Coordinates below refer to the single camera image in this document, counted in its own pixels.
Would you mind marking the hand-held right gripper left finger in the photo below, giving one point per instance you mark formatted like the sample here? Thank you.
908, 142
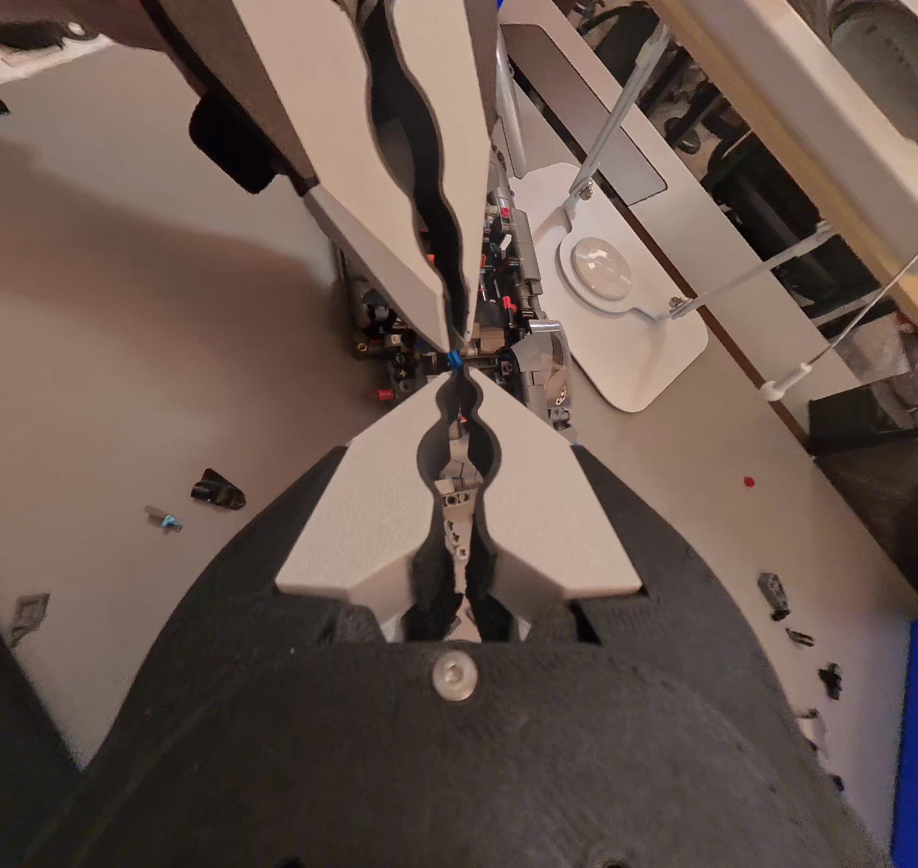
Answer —
344, 524

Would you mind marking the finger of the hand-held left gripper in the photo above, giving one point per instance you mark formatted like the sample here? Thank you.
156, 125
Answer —
452, 94
308, 94

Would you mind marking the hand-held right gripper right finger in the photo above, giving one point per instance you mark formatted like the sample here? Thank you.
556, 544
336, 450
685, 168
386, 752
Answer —
566, 524

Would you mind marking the grey lego car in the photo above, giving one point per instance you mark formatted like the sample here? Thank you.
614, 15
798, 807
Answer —
538, 359

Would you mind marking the black curved lego slope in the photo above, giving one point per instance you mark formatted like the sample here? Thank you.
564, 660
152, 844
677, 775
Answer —
215, 491

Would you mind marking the grey square lego tile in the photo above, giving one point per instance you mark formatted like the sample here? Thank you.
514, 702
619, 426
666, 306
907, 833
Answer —
29, 613

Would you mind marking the white book stand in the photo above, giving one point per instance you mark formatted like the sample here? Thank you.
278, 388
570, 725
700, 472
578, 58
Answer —
645, 352

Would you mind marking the blue plastic bin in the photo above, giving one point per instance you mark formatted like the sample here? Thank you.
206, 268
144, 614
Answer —
905, 739

